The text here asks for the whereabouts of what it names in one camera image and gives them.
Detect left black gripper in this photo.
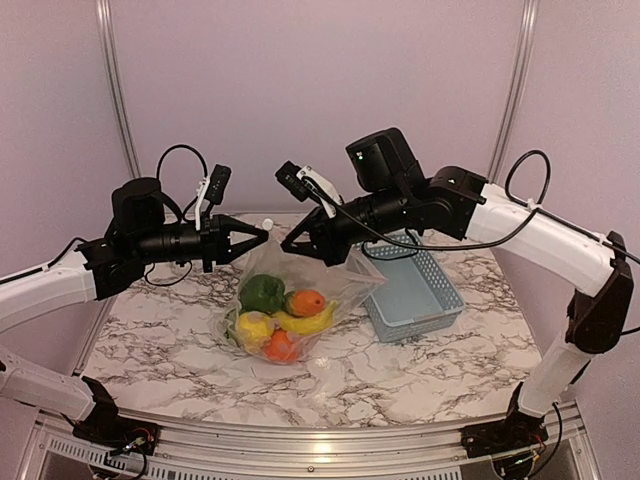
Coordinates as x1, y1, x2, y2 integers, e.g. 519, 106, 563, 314
131, 210, 267, 272

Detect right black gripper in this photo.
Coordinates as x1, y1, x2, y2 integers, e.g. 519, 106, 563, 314
280, 182, 413, 266

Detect dark green toy avocado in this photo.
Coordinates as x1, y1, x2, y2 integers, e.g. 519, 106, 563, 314
239, 274, 286, 314

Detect clear zip top bag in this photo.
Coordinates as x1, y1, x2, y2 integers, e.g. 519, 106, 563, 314
210, 226, 386, 365

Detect orange green toy mango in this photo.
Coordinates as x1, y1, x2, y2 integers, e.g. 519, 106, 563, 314
284, 289, 326, 317

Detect yellow toy lemon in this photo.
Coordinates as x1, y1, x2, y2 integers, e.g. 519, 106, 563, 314
235, 311, 274, 348

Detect yellow toy banana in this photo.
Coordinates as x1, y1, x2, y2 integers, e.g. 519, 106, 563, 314
272, 300, 338, 336

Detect orange toy orange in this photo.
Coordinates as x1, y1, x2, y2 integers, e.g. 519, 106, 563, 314
264, 329, 298, 364

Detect grey plastic basket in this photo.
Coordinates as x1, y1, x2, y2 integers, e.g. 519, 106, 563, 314
364, 242, 466, 343

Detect green toy watermelon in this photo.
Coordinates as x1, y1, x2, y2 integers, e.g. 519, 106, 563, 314
223, 310, 242, 348

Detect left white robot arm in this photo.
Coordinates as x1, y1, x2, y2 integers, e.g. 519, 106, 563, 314
1, 174, 270, 445

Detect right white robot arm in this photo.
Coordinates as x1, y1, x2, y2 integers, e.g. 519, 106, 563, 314
276, 128, 634, 448

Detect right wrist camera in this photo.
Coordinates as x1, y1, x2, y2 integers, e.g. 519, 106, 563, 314
275, 161, 344, 218

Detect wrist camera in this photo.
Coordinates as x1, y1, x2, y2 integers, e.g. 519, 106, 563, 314
194, 164, 232, 231
275, 161, 344, 218

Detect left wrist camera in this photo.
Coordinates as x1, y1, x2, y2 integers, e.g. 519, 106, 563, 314
194, 164, 232, 231

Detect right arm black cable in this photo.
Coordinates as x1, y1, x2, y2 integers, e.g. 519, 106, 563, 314
309, 149, 640, 336

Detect front aluminium rail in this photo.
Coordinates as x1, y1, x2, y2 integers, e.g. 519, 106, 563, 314
18, 403, 600, 479

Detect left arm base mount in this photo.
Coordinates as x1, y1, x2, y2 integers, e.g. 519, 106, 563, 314
71, 418, 160, 456

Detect left aluminium frame post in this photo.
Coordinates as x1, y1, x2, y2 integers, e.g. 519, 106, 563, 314
96, 0, 142, 178

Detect aluminium frame post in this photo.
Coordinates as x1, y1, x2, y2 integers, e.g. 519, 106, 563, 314
96, 0, 142, 178
487, 0, 540, 183

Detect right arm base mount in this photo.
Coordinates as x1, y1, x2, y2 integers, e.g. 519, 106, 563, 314
461, 419, 549, 458

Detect right aluminium frame post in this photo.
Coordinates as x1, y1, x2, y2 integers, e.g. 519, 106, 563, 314
487, 0, 540, 183

